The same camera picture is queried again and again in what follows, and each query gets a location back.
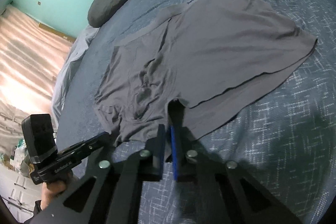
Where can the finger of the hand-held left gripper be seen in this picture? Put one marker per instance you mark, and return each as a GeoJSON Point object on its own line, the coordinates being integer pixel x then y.
{"type": "Point", "coordinates": [89, 144]}

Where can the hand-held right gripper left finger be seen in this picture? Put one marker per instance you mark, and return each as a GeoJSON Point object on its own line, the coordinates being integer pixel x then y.
{"type": "Point", "coordinates": [161, 148]}

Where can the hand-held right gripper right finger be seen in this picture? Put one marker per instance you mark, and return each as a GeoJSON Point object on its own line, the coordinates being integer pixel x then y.
{"type": "Point", "coordinates": [174, 150]}

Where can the person's left forearm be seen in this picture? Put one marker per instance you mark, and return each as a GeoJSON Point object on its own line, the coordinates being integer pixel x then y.
{"type": "Point", "coordinates": [38, 205]}

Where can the pink curtain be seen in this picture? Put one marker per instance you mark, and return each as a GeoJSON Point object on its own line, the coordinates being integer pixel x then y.
{"type": "Point", "coordinates": [26, 56]}

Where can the grey boxer shorts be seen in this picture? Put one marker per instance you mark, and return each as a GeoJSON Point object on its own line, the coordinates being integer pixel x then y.
{"type": "Point", "coordinates": [210, 43]}

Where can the person's left hand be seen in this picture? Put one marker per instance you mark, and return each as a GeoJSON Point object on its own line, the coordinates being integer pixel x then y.
{"type": "Point", "coordinates": [52, 187]}

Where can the wooden board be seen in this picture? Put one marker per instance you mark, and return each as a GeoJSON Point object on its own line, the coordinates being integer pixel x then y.
{"type": "Point", "coordinates": [57, 32]}

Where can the white plastic bag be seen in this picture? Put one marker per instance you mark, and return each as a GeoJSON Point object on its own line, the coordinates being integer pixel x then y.
{"type": "Point", "coordinates": [21, 153]}

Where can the white drawer cabinet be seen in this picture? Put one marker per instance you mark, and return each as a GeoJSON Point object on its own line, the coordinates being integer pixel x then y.
{"type": "Point", "coordinates": [18, 187]}

